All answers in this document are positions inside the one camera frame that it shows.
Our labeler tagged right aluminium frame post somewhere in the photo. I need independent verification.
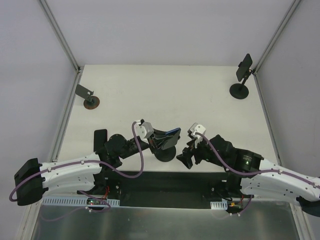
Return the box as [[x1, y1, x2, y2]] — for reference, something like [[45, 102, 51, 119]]
[[252, 0, 303, 76]]

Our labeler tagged right white cable duct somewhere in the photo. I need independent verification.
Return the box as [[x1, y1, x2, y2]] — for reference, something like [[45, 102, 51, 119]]
[[210, 199, 242, 210]]

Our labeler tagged left white cable duct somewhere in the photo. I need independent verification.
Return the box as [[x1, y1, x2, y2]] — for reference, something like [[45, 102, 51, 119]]
[[42, 196, 120, 208]]

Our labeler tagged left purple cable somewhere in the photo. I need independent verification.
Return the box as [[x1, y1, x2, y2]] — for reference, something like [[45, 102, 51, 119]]
[[8, 121, 145, 217]]

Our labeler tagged blue edged black phone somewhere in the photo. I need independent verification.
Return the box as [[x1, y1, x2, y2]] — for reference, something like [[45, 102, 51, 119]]
[[161, 127, 181, 150]]

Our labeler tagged black clamp phone stand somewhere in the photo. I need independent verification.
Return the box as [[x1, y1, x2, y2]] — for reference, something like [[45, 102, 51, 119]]
[[154, 146, 176, 163]]

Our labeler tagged black round base phone stand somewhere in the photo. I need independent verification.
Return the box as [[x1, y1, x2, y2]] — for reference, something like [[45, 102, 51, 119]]
[[229, 70, 252, 100]]

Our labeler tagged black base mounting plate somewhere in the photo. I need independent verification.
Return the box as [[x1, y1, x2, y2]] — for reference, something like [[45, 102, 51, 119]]
[[86, 170, 250, 209]]

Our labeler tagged brown base phone stand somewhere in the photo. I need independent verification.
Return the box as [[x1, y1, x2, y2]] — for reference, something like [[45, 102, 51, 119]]
[[75, 84, 100, 110]]

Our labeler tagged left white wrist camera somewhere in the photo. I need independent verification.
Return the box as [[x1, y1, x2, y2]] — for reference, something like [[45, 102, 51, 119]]
[[135, 119, 154, 139]]

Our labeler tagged white cable duct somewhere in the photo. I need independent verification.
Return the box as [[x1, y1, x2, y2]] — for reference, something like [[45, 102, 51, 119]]
[[210, 199, 242, 210], [42, 196, 120, 208]]

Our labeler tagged purple cable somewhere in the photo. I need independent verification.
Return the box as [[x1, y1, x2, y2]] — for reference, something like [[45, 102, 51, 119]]
[[8, 121, 145, 217], [194, 132, 320, 217]]

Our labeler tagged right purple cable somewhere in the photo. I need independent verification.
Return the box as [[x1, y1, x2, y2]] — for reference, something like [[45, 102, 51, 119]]
[[194, 132, 320, 217]]

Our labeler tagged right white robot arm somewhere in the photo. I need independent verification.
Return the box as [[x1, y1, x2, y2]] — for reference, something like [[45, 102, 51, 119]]
[[176, 133, 320, 217]]

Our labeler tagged black phone with red case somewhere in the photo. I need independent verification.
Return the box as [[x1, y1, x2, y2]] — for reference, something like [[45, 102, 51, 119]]
[[93, 129, 108, 152]]

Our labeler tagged aluminium frame post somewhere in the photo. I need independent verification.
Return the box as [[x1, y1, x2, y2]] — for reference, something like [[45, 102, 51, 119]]
[[37, 0, 81, 73], [252, 0, 303, 76]]

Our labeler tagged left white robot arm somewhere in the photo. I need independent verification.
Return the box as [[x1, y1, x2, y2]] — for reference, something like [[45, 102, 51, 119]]
[[9, 125, 181, 206]]

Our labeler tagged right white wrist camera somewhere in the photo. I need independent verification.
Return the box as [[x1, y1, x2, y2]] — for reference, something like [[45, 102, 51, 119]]
[[187, 122, 207, 148]]

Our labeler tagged left aluminium frame post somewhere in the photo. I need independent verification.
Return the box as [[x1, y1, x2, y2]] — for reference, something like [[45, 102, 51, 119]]
[[37, 0, 81, 73]]

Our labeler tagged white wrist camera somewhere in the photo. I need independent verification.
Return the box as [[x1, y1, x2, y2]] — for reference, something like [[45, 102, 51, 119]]
[[187, 122, 207, 148], [135, 119, 154, 139]]

